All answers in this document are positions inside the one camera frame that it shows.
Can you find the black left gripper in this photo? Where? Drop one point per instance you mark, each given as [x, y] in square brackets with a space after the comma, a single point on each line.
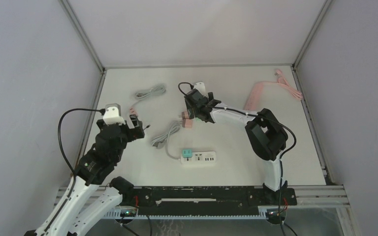
[136, 132]

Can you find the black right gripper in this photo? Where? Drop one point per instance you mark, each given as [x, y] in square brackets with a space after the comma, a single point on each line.
[192, 111]

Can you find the pink USB charger plug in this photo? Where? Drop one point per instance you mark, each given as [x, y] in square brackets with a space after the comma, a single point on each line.
[132, 111]

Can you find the teal charger plug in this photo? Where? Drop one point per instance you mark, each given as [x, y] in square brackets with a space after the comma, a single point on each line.
[186, 153]

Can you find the pink power strip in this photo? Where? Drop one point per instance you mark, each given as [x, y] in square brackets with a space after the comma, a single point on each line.
[254, 96]

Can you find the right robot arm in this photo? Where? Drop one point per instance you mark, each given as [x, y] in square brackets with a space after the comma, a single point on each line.
[269, 139]

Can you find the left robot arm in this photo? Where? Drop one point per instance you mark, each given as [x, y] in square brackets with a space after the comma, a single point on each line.
[70, 217]

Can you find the pink charger plug with prongs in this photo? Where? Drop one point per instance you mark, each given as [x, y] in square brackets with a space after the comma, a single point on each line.
[187, 123]

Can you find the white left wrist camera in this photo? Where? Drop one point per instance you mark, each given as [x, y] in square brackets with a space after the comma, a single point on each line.
[112, 115]

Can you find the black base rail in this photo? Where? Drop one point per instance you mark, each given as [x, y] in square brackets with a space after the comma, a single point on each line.
[207, 200]

